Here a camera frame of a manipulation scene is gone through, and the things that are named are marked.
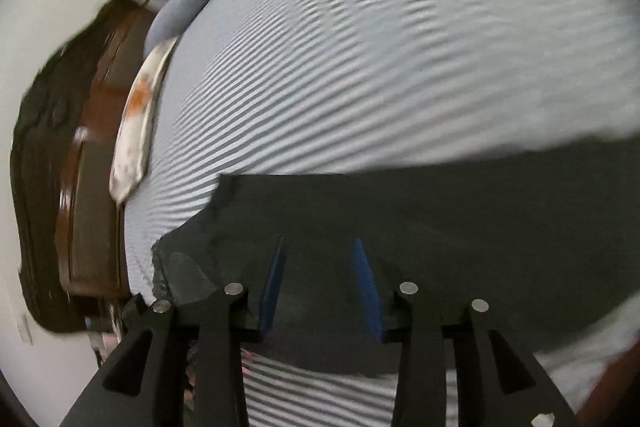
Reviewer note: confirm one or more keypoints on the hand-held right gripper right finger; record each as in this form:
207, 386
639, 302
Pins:
367, 292

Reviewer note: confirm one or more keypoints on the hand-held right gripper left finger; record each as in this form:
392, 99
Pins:
272, 292

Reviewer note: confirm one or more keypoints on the dark denim pants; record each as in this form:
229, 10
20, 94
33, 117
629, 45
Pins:
450, 217

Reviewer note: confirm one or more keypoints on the floral pillow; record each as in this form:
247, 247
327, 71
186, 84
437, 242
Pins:
137, 122

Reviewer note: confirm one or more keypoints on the dark wooden headboard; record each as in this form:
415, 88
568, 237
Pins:
50, 182

